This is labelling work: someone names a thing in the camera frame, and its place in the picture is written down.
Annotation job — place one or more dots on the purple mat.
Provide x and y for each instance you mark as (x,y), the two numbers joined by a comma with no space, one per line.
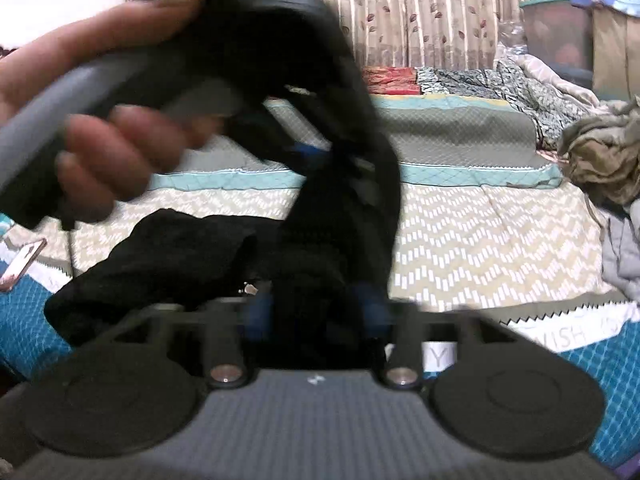
(630,467)

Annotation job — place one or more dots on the patterned bed sheet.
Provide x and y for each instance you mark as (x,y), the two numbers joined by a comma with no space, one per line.
(475,240)

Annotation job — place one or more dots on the brown cardboard box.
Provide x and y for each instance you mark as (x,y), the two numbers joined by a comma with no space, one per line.
(617,55)

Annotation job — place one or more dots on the clear bin with teal lid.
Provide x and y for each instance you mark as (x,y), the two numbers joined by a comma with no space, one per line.
(557,35)

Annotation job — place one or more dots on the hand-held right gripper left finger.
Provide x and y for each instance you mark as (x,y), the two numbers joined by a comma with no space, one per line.
(260,315)

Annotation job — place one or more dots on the beige leaf print curtain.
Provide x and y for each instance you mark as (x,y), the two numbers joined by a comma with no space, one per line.
(400,15)

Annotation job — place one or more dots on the red patchwork quilt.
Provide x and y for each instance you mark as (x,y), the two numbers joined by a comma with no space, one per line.
(390,81)

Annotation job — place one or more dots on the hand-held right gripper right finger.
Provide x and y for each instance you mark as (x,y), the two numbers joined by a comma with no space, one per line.
(372,310)

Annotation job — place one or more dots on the olive clothes pile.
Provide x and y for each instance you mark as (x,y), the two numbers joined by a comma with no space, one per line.
(605,155)

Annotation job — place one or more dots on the black pants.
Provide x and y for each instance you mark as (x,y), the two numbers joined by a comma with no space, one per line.
(320,255)

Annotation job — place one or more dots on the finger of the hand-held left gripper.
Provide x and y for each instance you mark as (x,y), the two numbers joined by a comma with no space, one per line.
(306,152)

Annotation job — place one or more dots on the pale pink crumpled cloth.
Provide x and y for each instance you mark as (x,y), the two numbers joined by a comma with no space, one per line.
(560,85)

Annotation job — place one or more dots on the black white patterned cloth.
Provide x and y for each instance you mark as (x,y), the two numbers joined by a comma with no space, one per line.
(500,95)

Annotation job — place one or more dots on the person's left hand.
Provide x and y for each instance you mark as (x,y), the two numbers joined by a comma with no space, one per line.
(120,145)

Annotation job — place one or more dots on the pink smartphone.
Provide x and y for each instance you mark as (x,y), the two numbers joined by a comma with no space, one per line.
(21,265)

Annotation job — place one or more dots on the grey cloth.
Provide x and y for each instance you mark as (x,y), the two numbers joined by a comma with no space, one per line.
(622,250)

